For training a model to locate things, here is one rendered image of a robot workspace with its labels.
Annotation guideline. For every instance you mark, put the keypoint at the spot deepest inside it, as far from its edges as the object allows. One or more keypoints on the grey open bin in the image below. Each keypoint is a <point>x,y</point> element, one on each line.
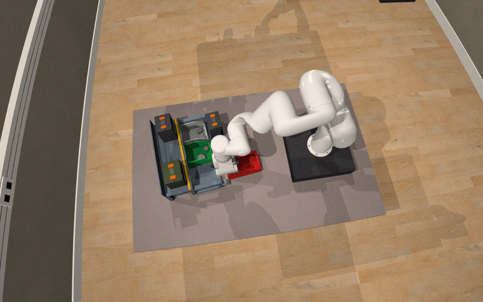
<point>189,133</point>

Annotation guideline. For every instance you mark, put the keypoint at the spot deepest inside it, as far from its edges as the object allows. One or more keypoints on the olive green case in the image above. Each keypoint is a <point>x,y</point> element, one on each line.
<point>174,174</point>

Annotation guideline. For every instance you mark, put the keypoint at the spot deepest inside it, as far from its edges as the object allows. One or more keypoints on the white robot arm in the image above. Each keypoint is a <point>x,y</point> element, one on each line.
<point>324,100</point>

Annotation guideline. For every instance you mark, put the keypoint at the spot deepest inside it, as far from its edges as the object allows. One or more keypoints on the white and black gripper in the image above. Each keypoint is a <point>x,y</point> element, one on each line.
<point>215,164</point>

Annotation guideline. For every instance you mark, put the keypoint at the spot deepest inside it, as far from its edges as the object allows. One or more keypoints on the grey metal shelf rack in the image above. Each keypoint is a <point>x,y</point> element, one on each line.
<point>202,178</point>

